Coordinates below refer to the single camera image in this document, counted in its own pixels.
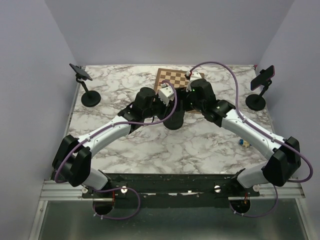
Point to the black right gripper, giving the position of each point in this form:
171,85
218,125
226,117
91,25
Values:
182,93

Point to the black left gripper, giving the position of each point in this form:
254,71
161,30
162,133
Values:
167,110

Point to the black phone stand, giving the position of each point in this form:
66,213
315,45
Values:
90,98
176,121
256,102

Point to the black phone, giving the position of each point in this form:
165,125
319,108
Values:
80,73

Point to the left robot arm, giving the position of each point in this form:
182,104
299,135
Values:
72,162

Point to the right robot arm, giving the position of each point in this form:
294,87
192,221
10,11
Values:
281,154

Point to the red-edged phone on right stand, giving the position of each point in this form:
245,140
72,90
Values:
263,78

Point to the wooden chessboard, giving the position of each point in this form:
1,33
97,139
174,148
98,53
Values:
176,77

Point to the wooden toy car blue wheels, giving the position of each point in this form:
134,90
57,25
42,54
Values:
244,143

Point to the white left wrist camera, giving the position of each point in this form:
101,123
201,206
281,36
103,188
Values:
166,94

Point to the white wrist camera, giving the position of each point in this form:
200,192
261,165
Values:
166,94
193,75

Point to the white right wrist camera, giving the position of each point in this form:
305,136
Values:
193,75

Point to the aluminium frame rail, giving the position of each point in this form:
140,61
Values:
52,191

